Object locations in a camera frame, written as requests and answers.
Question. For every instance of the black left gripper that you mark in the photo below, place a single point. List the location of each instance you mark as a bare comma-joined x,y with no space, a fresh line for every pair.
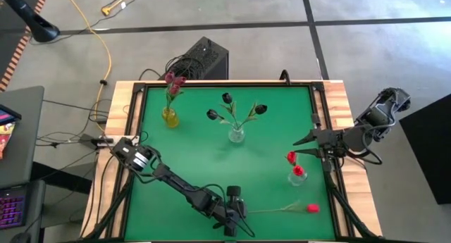
227,213

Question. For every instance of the large black cabinet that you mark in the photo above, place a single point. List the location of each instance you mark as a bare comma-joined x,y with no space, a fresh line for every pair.
430,148

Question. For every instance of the orange black striped tape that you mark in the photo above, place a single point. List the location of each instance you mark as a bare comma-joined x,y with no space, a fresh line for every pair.
20,47

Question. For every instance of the bright red artificial tulip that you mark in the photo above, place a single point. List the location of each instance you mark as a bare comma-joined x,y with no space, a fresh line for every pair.
298,170
291,157
313,208

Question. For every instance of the black computer mouse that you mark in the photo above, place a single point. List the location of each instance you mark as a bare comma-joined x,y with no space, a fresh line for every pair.
21,238

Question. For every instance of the small smooth clear vase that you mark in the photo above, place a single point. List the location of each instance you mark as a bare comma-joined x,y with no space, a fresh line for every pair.
297,179

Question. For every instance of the green table mat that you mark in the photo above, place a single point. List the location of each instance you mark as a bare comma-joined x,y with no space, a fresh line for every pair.
267,193

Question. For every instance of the black perforated computer tower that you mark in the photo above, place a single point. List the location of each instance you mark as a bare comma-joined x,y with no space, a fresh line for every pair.
208,56

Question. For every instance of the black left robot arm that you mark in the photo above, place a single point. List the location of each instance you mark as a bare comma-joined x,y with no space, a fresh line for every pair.
179,185

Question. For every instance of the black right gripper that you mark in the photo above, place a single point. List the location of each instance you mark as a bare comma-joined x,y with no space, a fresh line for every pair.
331,144

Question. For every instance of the colourful snack package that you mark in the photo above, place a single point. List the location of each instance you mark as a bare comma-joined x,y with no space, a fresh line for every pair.
6,141

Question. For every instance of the black pole base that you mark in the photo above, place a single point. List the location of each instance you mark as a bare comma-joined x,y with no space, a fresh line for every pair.
40,28

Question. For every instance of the tablet with colourful screen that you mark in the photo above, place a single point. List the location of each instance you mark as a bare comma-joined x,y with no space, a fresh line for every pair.
7,116

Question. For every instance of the grey desk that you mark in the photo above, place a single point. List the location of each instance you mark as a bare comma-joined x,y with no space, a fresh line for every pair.
24,137

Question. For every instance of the black artificial tulip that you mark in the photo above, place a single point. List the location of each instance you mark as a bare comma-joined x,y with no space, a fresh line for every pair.
260,109
227,97
211,114

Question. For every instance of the backlit keyboard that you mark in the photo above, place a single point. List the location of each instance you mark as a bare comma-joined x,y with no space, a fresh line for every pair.
12,211

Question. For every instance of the black power adapter box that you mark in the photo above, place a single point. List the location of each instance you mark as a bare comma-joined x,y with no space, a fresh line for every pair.
89,141

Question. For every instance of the ribbed clear glass vase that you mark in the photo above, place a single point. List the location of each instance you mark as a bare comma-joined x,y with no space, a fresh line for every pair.
236,135

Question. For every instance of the yellow glass vase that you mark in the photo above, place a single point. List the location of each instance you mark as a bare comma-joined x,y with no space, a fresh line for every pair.
171,119

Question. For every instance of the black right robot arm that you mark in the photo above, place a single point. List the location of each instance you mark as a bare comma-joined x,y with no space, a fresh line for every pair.
373,118

